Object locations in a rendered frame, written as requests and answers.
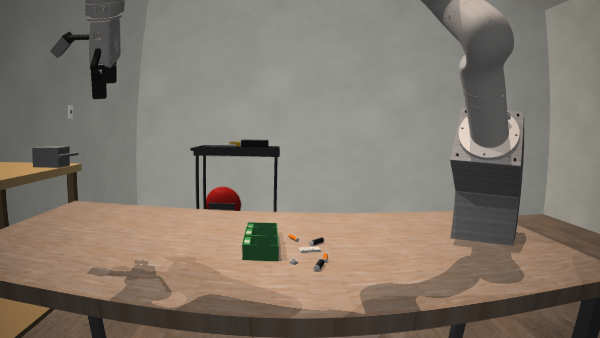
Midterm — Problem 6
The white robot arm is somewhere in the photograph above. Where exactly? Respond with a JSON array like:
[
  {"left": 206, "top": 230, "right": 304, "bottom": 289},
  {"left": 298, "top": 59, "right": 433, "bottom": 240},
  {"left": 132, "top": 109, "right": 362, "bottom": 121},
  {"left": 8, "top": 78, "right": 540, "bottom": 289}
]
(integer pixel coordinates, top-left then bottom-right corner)
[{"left": 84, "top": 0, "right": 520, "bottom": 160}]

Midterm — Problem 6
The black aa battery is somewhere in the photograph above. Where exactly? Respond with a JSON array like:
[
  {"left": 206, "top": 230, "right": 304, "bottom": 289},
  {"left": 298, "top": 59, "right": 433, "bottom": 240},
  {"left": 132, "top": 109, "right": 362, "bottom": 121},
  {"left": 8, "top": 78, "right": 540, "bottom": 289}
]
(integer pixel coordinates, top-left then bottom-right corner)
[
  {"left": 309, "top": 237, "right": 324, "bottom": 246},
  {"left": 313, "top": 259, "right": 324, "bottom": 272}
]

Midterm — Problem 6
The green three-compartment tray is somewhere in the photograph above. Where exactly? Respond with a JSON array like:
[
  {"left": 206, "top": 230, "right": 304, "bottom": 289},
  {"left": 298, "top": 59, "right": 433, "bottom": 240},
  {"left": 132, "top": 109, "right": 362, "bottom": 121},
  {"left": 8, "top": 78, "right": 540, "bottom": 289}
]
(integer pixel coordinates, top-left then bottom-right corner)
[{"left": 242, "top": 222, "right": 279, "bottom": 261}]

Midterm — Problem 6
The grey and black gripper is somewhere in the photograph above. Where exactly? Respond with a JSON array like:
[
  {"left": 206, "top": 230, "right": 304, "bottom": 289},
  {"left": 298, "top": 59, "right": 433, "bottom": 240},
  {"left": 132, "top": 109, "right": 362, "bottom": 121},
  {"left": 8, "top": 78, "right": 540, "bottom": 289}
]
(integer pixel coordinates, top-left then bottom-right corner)
[{"left": 87, "top": 13, "right": 122, "bottom": 99}]

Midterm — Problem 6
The white domino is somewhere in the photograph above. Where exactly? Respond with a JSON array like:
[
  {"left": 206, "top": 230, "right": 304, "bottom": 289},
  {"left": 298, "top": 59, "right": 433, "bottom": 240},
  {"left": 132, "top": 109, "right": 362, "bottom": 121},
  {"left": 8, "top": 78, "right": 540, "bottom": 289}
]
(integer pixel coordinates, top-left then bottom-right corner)
[{"left": 298, "top": 246, "right": 321, "bottom": 253}]

